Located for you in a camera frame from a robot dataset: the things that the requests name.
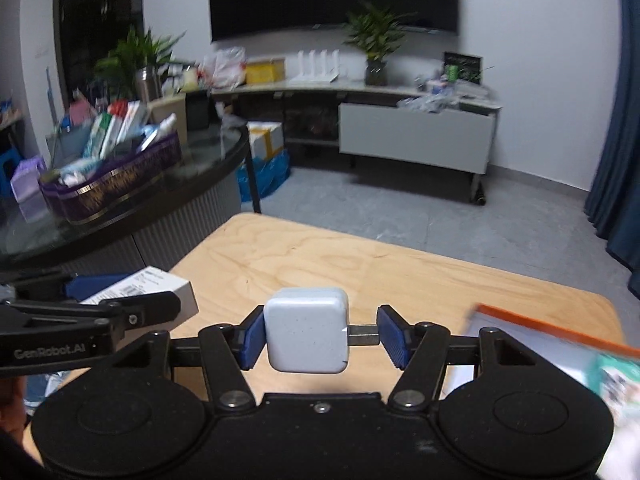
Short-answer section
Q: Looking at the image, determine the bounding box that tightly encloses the white square power adapter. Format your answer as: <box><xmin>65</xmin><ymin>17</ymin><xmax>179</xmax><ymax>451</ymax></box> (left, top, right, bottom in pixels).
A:
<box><xmin>264</xmin><ymin>287</ymin><xmax>380</xmax><ymax>374</ymax></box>

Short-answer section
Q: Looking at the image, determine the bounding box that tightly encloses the white adapter packaging box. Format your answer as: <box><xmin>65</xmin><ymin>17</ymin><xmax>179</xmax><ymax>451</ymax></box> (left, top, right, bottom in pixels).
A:
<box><xmin>82</xmin><ymin>266</ymin><xmax>198</xmax><ymax>330</ymax></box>

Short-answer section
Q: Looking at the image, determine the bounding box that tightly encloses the person's left hand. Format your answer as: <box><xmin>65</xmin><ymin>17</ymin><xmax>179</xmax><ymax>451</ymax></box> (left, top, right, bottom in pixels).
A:
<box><xmin>0</xmin><ymin>376</ymin><xmax>27</xmax><ymax>446</ymax></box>

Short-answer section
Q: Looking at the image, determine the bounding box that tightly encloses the purple gold storage basket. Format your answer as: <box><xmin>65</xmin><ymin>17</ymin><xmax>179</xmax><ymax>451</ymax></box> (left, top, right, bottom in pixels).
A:
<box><xmin>39</xmin><ymin>131</ymin><xmax>182</xmax><ymax>226</ymax></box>

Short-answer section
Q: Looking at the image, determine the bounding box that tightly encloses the black glass round table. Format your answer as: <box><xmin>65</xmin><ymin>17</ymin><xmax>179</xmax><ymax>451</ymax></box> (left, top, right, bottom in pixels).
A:
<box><xmin>1</xmin><ymin>125</ymin><xmax>250</xmax><ymax>275</ymax></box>

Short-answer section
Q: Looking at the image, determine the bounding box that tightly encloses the purple plastic stool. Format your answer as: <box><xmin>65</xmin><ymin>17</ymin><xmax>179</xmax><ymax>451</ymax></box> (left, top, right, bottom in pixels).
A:
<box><xmin>10</xmin><ymin>155</ymin><xmax>47</xmax><ymax>204</ymax></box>

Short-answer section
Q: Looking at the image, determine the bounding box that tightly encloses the blue plastic bag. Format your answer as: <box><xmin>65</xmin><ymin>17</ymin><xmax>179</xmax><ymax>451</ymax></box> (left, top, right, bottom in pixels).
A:
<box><xmin>235</xmin><ymin>150</ymin><xmax>291</xmax><ymax>203</ymax></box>

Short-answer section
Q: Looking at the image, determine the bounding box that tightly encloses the white yellow cardboard box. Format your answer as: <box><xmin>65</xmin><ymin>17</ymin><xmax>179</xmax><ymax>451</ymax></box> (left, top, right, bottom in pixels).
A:
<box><xmin>247</xmin><ymin>122</ymin><xmax>284</xmax><ymax>160</ymax></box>

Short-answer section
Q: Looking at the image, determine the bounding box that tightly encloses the long TV console cabinet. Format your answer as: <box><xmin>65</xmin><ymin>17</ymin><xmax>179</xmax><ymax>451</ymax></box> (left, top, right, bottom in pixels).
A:
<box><xmin>210</xmin><ymin>80</ymin><xmax>501</xmax><ymax>206</ymax></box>

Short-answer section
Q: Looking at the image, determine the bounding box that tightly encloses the orange rimmed white tray box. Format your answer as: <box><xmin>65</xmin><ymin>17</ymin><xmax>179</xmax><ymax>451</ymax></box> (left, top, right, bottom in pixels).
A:
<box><xmin>438</xmin><ymin>304</ymin><xmax>639</xmax><ymax>479</ymax></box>

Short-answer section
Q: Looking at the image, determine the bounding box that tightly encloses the large plant in metal pot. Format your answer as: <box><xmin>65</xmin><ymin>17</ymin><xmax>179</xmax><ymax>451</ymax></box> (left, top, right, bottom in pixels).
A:
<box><xmin>94</xmin><ymin>27</ymin><xmax>186</xmax><ymax>98</ymax></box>

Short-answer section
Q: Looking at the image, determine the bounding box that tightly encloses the dark blue curtain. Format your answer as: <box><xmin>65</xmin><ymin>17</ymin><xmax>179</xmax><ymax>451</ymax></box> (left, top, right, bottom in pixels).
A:
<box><xmin>585</xmin><ymin>0</ymin><xmax>639</xmax><ymax>296</ymax></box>

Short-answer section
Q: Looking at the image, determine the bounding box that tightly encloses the white plastic bag on console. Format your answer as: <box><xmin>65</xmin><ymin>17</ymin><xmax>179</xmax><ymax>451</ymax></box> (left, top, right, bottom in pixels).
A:
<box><xmin>198</xmin><ymin>47</ymin><xmax>246</xmax><ymax>89</ymax></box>

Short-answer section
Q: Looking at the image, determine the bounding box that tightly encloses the white router with antennas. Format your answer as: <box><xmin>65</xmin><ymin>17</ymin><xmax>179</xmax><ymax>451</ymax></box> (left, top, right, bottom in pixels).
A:
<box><xmin>292</xmin><ymin>50</ymin><xmax>341</xmax><ymax>84</ymax></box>

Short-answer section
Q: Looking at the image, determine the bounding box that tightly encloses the yellow box on console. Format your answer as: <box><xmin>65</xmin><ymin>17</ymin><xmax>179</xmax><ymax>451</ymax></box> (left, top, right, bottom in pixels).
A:
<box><xmin>245</xmin><ymin>58</ymin><xmax>286</xmax><ymax>84</ymax></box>

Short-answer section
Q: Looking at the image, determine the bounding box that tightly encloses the potted green plant on console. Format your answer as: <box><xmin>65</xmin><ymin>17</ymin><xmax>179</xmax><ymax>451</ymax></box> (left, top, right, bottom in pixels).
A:
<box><xmin>343</xmin><ymin>0</ymin><xmax>412</xmax><ymax>87</ymax></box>

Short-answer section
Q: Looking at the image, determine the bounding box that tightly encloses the black green picture frame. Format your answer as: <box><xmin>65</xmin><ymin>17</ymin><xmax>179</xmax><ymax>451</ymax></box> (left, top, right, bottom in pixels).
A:
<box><xmin>442</xmin><ymin>51</ymin><xmax>483</xmax><ymax>84</ymax></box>

